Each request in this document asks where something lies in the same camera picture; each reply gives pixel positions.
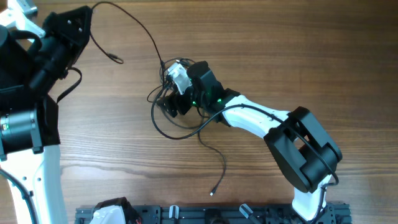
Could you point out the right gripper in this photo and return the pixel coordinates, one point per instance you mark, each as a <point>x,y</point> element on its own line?
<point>173,107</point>

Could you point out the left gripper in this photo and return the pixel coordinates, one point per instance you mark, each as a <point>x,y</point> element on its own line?
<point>58,23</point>

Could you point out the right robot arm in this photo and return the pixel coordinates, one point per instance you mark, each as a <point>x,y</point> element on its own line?
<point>304,152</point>

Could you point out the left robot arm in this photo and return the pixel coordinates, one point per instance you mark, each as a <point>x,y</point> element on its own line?
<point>30,143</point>

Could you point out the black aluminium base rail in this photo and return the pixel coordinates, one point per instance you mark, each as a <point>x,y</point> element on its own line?
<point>335,213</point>

